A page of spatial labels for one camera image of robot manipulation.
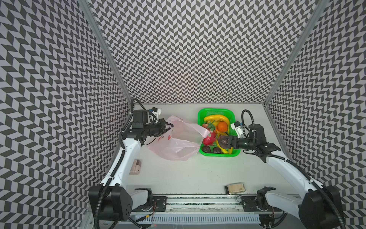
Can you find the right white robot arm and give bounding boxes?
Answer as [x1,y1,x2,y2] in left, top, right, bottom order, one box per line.
[218,123,346,229]

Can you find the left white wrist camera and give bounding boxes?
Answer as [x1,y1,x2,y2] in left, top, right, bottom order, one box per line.
[149,107,161,122]

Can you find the green plastic basket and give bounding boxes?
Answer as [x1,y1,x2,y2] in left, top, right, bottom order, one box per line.
[197,108,240,157]

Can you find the pink printed plastic bag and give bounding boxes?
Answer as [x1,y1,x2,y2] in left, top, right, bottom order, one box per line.
[148,115,210,161]

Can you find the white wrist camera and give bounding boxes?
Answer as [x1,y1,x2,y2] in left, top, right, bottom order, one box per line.
[149,107,161,122]
[230,121,246,138]

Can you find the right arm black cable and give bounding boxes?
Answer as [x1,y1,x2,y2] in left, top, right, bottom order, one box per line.
[241,109,256,135]

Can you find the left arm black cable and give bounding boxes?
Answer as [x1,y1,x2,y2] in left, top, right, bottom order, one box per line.
[130,98,149,115]

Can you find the orange fake tangerine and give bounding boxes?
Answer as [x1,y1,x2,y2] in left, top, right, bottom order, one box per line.
[216,122,228,132]

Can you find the tan sponge in wrapper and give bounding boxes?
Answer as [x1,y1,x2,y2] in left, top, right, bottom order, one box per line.
[225,183,246,195]

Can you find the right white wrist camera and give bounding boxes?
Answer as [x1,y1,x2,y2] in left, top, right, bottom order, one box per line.
[230,121,246,138]

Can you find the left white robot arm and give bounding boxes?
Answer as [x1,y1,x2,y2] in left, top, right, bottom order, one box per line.
[89,108,173,228]

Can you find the yellow fake banana bunch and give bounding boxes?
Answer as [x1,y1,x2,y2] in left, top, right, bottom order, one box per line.
[204,114,230,129]

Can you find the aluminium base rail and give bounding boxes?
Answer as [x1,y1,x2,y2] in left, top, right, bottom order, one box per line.
[82,193,315,229]

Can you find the pink small packet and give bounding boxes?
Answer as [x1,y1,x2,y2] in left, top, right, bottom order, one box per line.
[129,159,142,175]

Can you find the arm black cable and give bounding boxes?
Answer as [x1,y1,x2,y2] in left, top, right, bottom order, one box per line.
[241,109,256,135]
[130,98,149,115]

